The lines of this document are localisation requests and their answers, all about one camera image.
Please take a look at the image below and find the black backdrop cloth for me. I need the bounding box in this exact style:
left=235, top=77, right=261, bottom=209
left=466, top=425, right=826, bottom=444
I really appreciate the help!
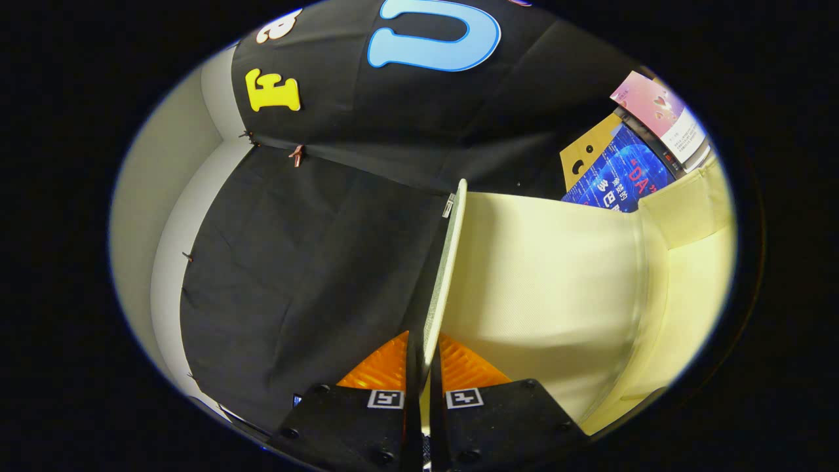
left=178, top=0, right=656, bottom=435

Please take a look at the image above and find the cream fabric storage box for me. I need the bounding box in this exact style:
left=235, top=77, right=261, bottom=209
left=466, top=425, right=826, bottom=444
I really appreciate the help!
left=419, top=154, right=738, bottom=437

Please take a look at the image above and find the row of dark cloth clips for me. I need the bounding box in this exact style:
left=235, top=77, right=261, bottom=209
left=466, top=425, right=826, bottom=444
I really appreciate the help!
left=183, top=129, right=258, bottom=264

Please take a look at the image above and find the blue book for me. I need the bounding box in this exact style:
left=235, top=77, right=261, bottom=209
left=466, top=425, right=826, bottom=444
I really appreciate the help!
left=562, top=123, right=677, bottom=214

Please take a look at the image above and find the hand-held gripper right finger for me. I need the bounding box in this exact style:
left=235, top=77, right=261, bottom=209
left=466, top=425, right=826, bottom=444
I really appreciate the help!
left=428, top=332, right=592, bottom=472

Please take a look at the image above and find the pink book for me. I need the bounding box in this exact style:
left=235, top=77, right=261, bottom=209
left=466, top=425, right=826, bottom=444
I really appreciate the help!
left=609, top=70, right=712, bottom=166

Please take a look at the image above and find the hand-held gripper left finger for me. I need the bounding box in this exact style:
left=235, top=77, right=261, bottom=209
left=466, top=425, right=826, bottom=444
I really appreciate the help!
left=265, top=330, right=425, bottom=472

